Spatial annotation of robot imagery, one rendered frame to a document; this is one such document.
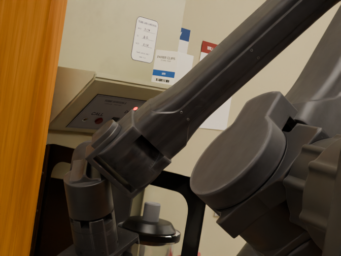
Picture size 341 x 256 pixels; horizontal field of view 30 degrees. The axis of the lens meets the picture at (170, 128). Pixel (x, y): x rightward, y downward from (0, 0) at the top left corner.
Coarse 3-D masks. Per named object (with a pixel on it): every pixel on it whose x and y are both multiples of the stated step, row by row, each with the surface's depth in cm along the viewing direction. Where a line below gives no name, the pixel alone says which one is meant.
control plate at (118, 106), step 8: (96, 96) 97; (104, 96) 98; (112, 96) 100; (88, 104) 98; (96, 104) 99; (104, 104) 100; (112, 104) 102; (120, 104) 103; (128, 104) 104; (136, 104) 105; (80, 112) 99; (88, 112) 100; (96, 112) 102; (104, 112) 103; (112, 112) 104; (120, 112) 105; (72, 120) 100; (80, 120) 101; (88, 120) 103; (104, 120) 105; (80, 128) 103; (88, 128) 105; (96, 128) 106
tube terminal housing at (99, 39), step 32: (96, 0) 106; (128, 0) 112; (160, 0) 118; (64, 32) 102; (96, 32) 107; (128, 32) 113; (160, 32) 120; (64, 64) 103; (96, 64) 109; (128, 64) 115
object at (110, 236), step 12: (108, 216) 80; (72, 228) 80; (84, 228) 79; (96, 228) 79; (108, 228) 80; (120, 228) 86; (84, 240) 79; (96, 240) 79; (108, 240) 80; (120, 240) 84; (132, 240) 84; (72, 252) 82; (84, 252) 80; (96, 252) 80; (108, 252) 81; (120, 252) 82
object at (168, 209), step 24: (48, 144) 100; (48, 168) 99; (48, 192) 99; (120, 192) 91; (144, 192) 89; (168, 192) 86; (192, 192) 84; (48, 216) 99; (120, 216) 91; (144, 216) 89; (168, 216) 86; (192, 216) 84; (48, 240) 99; (72, 240) 96; (144, 240) 88; (168, 240) 86; (192, 240) 84
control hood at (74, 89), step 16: (64, 80) 97; (80, 80) 95; (96, 80) 94; (112, 80) 96; (128, 80) 99; (144, 80) 102; (64, 96) 97; (80, 96) 95; (128, 96) 102; (144, 96) 104; (64, 112) 97; (48, 128) 99; (64, 128) 101
